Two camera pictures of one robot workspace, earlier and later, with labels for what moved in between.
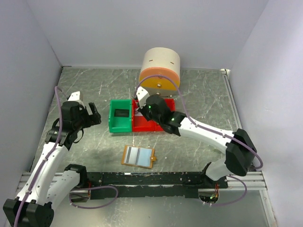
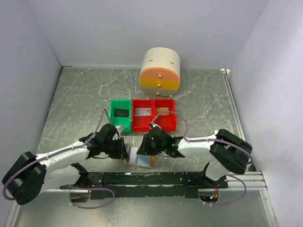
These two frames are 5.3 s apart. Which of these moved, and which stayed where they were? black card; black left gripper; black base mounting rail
Moved: black left gripper
Stayed: black card; black base mounting rail
